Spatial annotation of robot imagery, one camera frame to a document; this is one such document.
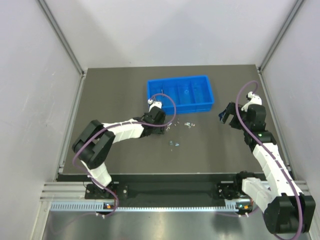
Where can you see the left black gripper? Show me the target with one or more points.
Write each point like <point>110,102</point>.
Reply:
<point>159,127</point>

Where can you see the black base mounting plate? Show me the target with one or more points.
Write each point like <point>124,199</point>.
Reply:
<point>226,186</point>

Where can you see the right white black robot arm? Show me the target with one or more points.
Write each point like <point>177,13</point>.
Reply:
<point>285,208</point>

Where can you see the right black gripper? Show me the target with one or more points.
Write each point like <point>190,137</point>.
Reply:
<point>230,113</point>

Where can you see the blue plastic divided bin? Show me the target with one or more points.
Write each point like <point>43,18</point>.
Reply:
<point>191,94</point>

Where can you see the grey slotted cable duct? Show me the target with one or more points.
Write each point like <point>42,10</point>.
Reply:
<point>89,206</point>

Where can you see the silver t-nut bottom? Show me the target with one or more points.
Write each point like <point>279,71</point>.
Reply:
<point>176,144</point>

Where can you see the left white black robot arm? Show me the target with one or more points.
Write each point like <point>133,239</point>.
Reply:
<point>96,140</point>

